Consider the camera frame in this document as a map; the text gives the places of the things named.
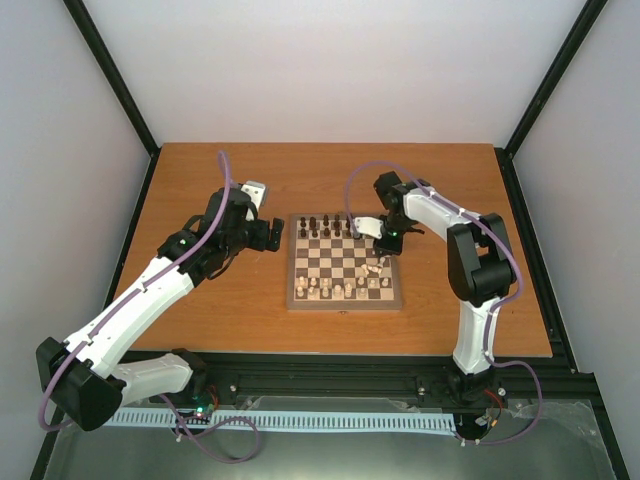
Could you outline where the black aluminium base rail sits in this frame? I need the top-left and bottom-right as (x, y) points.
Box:
(64, 352), (596, 406)

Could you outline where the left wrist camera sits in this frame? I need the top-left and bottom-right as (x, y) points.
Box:
(241, 180), (268, 208)

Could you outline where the light blue cable duct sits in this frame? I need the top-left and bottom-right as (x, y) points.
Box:
(107, 405), (457, 434)

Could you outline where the dark chess pieces row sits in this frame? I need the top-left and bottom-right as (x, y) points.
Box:
(295, 213), (353, 240)

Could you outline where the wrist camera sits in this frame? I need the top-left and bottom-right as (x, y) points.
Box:
(351, 216), (384, 239)
(241, 180), (268, 208)

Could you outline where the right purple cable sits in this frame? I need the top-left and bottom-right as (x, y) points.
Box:
(344, 160), (545, 446)

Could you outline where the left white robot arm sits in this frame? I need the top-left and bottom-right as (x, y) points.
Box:
(36, 181), (284, 431)

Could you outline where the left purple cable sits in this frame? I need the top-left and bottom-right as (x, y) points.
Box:
(38, 150), (236, 432)

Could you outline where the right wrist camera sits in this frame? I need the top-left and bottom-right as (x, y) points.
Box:
(351, 216), (384, 239)

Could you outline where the wooden chess board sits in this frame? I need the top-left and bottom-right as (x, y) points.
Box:
(287, 213), (403, 312)

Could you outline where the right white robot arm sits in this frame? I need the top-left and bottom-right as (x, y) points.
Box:
(371, 171), (519, 375)

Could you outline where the pile of white pieces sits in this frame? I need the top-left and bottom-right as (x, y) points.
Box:
(360, 257), (386, 276)

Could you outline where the purple cable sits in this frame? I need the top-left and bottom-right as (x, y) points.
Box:
(38, 150), (236, 432)
(344, 160), (545, 446)

